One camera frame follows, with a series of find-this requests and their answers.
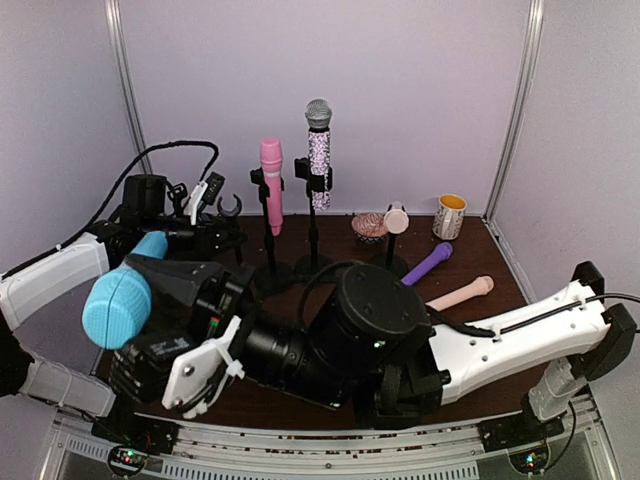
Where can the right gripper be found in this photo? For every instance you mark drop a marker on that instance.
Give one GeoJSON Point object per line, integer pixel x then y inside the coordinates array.
{"type": "Point", "coordinates": [188, 282]}

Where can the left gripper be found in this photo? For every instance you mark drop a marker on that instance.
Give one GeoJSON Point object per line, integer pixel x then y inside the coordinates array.
{"type": "Point", "coordinates": [205, 241]}

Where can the black blue-mic stand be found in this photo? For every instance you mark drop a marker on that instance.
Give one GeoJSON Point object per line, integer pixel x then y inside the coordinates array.
{"type": "Point", "coordinates": [235, 225]}

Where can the black mic stand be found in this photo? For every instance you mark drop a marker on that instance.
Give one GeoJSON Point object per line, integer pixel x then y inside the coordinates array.
{"type": "Point", "coordinates": [177, 194]}

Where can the blue-head microphone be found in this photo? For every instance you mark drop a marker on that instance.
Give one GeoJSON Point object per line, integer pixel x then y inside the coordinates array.
{"type": "Point", "coordinates": [118, 306]}

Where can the black small-mic stand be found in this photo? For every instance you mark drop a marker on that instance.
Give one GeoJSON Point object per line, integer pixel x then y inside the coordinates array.
{"type": "Point", "coordinates": [390, 261]}

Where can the purple microphone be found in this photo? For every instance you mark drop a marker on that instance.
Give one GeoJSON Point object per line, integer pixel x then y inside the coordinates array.
{"type": "Point", "coordinates": [441, 253]}

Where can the beige pink microphone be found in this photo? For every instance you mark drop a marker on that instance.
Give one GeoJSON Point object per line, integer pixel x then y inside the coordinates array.
{"type": "Point", "coordinates": [481, 286]}

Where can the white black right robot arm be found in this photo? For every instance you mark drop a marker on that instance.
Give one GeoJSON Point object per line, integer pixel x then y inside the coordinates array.
{"type": "Point", "coordinates": [374, 343]}

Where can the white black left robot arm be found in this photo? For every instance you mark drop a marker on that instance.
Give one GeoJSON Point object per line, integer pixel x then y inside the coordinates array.
{"type": "Point", "coordinates": [143, 224]}

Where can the black pink-mic stand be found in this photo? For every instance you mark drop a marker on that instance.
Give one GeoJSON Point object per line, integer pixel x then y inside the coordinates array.
{"type": "Point", "coordinates": [274, 276]}

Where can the black glitter-mic stand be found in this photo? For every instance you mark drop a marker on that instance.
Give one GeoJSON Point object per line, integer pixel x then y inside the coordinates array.
{"type": "Point", "coordinates": [312, 262]}

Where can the glitter silver-head microphone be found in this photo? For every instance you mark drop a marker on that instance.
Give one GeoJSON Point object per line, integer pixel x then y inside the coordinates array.
{"type": "Point", "coordinates": [318, 115]}

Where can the pale pink small microphone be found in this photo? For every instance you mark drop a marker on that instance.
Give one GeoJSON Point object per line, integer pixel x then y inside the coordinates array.
{"type": "Point", "coordinates": [396, 219]}

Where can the patterned ceramic bowl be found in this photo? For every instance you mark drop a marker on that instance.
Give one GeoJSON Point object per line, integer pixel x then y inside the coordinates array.
{"type": "Point", "coordinates": [369, 228]}

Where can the white floral mug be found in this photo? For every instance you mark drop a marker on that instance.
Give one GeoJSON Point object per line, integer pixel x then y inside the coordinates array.
{"type": "Point", "coordinates": [449, 217]}

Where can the aluminium left corner post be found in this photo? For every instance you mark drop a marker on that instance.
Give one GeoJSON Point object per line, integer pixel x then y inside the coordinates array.
{"type": "Point", "coordinates": [118, 44]}

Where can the aluminium corner post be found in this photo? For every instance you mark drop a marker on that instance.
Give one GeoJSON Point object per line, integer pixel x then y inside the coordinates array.
{"type": "Point", "coordinates": [529, 60]}
{"type": "Point", "coordinates": [118, 44]}

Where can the aluminium right corner post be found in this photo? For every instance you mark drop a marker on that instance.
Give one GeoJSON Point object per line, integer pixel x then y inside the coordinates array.
{"type": "Point", "coordinates": [529, 60]}

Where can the aluminium front rail base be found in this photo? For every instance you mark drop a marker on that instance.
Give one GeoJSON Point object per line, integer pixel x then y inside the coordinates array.
{"type": "Point", "coordinates": [454, 450]}

